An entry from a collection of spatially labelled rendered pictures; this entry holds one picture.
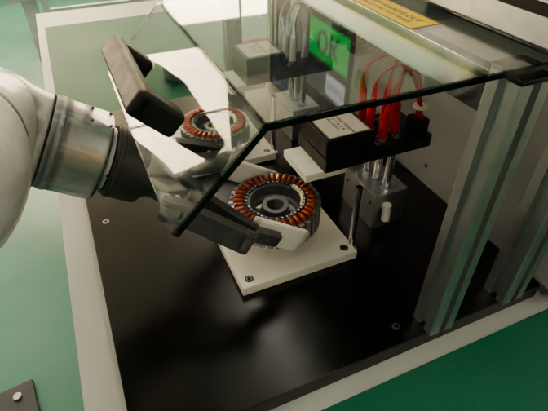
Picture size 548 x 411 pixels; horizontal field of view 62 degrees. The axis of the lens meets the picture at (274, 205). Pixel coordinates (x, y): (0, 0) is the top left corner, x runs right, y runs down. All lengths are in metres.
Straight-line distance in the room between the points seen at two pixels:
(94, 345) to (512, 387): 0.44
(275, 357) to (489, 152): 0.28
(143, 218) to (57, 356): 0.93
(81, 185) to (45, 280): 1.31
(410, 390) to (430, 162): 0.33
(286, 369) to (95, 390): 0.19
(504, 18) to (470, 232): 0.17
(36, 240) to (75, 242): 1.24
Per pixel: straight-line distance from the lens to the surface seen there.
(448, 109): 0.65
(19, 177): 0.29
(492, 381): 0.54
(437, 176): 0.70
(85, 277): 0.62
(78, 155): 0.44
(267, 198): 0.57
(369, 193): 0.60
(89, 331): 0.57
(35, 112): 0.43
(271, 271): 0.54
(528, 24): 0.37
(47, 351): 1.55
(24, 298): 1.72
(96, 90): 1.08
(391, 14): 0.41
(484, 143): 0.39
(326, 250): 0.57
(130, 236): 0.63
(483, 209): 0.41
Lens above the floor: 1.18
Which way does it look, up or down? 39 degrees down
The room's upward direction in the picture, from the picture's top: straight up
